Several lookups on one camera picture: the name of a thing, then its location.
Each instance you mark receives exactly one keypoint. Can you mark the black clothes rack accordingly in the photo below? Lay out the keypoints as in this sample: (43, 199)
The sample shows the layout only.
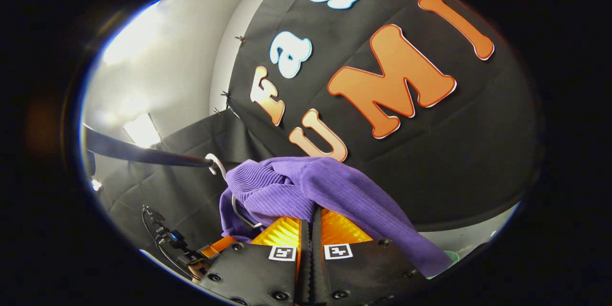
(143, 154)

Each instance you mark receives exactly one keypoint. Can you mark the row of black cloth clips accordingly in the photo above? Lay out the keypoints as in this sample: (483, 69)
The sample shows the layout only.
(240, 38)

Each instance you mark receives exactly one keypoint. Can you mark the black backdrop cloth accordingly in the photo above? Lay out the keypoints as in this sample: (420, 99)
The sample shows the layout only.
(454, 162)

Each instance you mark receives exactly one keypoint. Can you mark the white clothes hanger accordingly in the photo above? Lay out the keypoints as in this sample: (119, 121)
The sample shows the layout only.
(221, 165)

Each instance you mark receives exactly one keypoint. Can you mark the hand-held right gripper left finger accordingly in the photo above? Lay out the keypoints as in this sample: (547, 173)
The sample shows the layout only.
(258, 272)

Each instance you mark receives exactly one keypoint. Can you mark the green laundry hamper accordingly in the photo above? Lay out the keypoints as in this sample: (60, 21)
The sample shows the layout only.
(452, 257)

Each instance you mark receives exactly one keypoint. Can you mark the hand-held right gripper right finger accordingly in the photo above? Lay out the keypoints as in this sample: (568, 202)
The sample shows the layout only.
(363, 267)

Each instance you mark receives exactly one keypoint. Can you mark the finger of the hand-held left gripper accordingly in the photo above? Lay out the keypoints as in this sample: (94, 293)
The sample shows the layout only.
(217, 246)

